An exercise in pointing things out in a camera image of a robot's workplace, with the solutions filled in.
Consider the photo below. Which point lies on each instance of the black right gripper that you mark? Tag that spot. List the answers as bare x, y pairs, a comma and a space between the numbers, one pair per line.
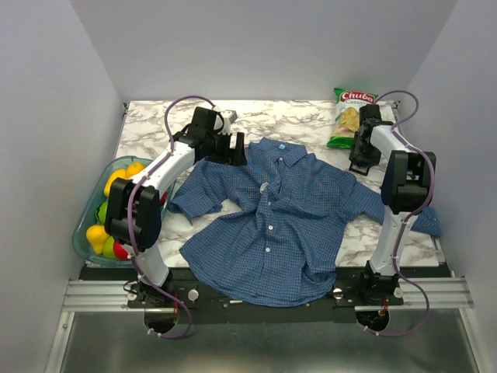
373, 158

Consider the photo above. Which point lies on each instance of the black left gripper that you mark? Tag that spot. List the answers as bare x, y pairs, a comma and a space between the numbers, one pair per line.
240, 158

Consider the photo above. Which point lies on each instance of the blue checked shirt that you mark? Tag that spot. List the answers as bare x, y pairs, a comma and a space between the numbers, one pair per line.
292, 230

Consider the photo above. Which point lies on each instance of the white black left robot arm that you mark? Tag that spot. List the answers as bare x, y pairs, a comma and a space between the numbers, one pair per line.
182, 157

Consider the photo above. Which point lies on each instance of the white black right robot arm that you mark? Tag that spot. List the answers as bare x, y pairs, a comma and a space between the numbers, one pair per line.
407, 188

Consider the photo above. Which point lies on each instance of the green cassava chips bag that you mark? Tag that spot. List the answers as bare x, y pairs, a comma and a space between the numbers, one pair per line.
347, 116

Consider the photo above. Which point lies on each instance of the orange fruit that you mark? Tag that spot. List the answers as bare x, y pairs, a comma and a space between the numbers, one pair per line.
133, 169

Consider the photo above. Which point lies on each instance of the yellow mango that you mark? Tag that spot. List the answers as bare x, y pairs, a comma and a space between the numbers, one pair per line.
119, 173

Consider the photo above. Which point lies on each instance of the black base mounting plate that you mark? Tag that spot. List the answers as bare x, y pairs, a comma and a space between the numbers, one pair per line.
252, 311

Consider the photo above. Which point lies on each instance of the green apple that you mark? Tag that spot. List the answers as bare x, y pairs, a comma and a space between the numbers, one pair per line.
108, 251

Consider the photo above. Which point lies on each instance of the yellow pear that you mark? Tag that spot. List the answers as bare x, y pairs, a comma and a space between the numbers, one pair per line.
96, 235

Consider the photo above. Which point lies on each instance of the teal plastic fruit basket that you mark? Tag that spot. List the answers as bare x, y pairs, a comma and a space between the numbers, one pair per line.
130, 190

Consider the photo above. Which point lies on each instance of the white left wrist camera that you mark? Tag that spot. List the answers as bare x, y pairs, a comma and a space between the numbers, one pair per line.
224, 120

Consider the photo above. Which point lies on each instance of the aluminium frame rail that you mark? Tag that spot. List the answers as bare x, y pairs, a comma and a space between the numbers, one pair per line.
417, 293

